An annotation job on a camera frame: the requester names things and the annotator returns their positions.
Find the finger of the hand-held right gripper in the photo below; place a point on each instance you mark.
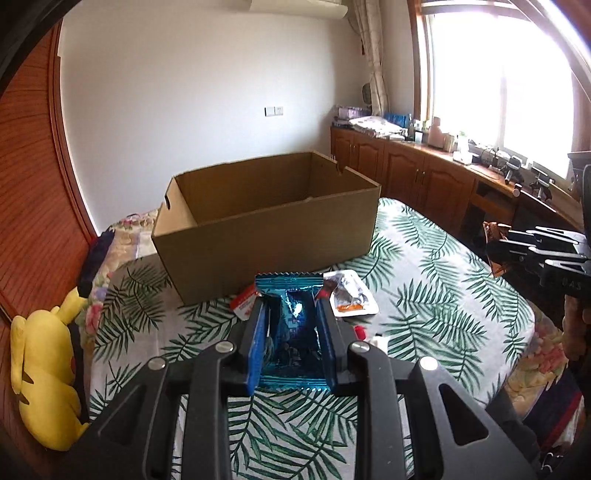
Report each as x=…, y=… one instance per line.
x=549, y=237
x=563, y=274

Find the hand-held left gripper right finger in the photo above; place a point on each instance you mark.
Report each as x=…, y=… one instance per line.
x=325, y=355

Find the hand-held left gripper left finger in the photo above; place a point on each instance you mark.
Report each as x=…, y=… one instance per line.
x=257, y=346

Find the blue snack packet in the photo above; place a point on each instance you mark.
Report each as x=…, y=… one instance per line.
x=295, y=323

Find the cardboard box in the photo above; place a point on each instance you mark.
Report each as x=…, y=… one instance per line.
x=268, y=240

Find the person's right hand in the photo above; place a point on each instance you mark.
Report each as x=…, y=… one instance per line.
x=578, y=330

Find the red and white snack packet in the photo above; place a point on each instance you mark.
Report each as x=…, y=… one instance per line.
x=242, y=303

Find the white red label snack packet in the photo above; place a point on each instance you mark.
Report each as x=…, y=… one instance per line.
x=376, y=341

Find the clear silver snack packet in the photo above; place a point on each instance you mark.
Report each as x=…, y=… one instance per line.
x=352, y=295

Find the white container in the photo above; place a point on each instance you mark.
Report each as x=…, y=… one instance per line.
x=462, y=152

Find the leaf print bedsheet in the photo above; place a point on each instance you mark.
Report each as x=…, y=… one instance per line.
x=438, y=295

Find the wooden framed window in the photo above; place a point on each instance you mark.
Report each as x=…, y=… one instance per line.
x=498, y=78

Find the wooden sideboard cabinet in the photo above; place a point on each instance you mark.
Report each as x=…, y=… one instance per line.
x=415, y=175

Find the pink bottle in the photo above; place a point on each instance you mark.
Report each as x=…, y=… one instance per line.
x=436, y=133

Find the floral quilt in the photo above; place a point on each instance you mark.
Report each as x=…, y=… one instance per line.
x=124, y=240

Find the dark cloth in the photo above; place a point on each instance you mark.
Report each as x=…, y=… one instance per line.
x=97, y=263

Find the blue box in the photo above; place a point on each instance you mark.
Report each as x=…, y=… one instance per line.
x=397, y=119

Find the folded patterned cloth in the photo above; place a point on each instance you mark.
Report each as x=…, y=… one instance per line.
x=369, y=125

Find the yellow plush toy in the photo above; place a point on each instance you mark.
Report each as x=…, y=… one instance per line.
x=44, y=369

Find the small round mirror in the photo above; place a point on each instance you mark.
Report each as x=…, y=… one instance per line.
x=368, y=92

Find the purple box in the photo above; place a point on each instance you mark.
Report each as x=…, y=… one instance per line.
x=347, y=111

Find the patterned curtain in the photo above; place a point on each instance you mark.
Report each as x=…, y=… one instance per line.
x=374, y=55

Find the wooden louvred wardrobe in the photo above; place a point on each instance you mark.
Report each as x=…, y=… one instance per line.
x=32, y=184

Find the white air conditioner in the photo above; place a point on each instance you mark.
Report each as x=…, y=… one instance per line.
x=300, y=7

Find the white wall switch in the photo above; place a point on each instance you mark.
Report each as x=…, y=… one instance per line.
x=274, y=110

